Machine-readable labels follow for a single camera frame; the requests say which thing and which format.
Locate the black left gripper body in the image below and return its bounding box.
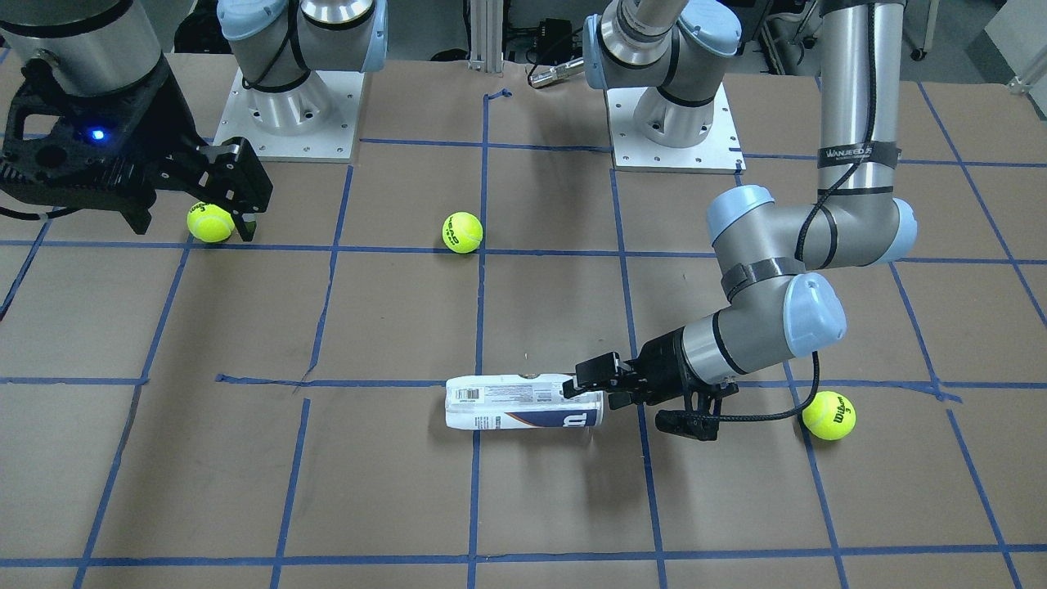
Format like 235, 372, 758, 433
573, 331, 741, 441

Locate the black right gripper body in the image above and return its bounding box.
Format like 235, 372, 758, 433
2, 56, 273, 235

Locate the white Wilson tennis ball can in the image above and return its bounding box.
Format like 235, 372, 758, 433
445, 373, 605, 431

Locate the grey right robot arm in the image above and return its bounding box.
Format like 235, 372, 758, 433
2, 1, 388, 241

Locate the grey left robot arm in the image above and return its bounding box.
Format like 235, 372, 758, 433
445, 1, 919, 441

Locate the Wilson tennis ball near front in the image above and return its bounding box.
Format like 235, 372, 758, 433
802, 390, 857, 441

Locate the Head tennis ball centre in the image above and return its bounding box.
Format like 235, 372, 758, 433
441, 211, 483, 254

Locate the silver metal cylinder tool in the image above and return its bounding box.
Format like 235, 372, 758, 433
528, 56, 586, 89

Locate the black box behind table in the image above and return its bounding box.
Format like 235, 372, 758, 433
535, 18, 573, 65

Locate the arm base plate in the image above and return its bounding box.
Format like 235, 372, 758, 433
213, 70, 366, 164
604, 83, 747, 174

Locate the aluminium extrusion post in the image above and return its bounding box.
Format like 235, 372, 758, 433
466, 0, 506, 77

